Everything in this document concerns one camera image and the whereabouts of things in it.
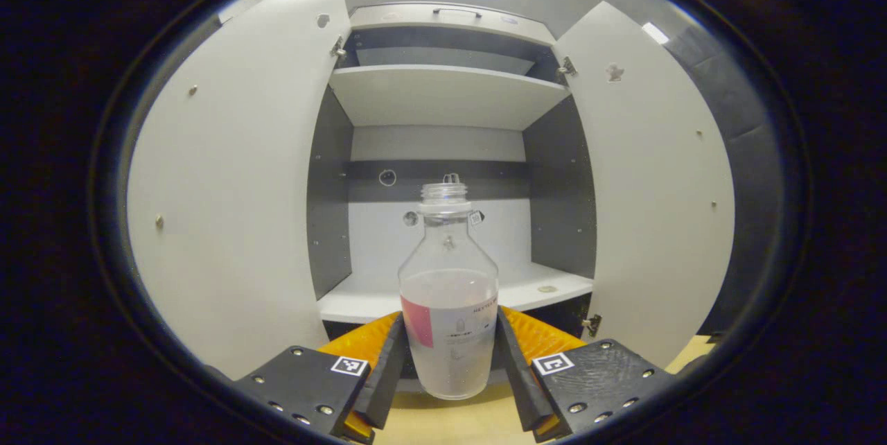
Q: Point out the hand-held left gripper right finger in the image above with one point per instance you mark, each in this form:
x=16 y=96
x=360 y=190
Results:
x=516 y=382

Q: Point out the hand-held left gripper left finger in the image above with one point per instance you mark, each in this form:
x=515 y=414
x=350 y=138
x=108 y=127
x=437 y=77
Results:
x=388 y=382

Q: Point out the clear plastic bottle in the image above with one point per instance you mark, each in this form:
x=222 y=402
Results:
x=450 y=334

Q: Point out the grey cabinet door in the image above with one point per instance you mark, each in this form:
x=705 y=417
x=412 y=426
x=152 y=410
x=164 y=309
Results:
x=229 y=188
x=658 y=188

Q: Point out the grey cabinet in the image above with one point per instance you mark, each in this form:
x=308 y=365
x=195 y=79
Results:
x=443 y=143

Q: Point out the grey cabinet shelf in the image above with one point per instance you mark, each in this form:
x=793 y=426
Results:
x=360 y=299
x=443 y=95

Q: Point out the black backdrop cloth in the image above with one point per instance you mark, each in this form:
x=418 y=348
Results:
x=755 y=154

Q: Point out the small ceiling light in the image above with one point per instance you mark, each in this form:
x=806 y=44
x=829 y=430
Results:
x=655 y=32

